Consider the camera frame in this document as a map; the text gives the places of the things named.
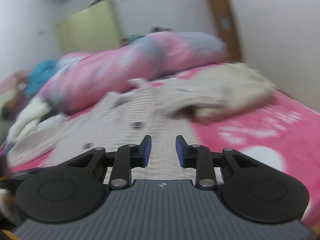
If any operator left hand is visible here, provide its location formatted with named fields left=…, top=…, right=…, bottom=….
left=1, top=154, right=24, bottom=230

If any white fleece blanket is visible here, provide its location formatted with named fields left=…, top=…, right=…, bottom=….
left=7, top=96, right=67, bottom=144

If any beige white houndstooth cardigan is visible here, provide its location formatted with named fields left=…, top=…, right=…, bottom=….
left=7, top=77, right=226, bottom=184

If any blue crumpled cloth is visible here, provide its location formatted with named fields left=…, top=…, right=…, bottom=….
left=24, top=60, right=59, bottom=96

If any folded cream garment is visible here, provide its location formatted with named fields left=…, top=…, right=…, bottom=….
left=168, top=63, right=276, bottom=124

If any brown wooden door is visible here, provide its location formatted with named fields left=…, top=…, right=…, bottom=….
left=208, top=0, right=242, bottom=62

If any pink grey floral duvet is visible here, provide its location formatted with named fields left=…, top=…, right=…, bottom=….
left=37, top=31, right=227, bottom=113

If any person lying on bed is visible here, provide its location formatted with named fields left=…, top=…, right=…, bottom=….
left=1, top=77, right=29, bottom=120

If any yellow-green wardrobe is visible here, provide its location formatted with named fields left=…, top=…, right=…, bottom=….
left=55, top=0, right=121, bottom=54

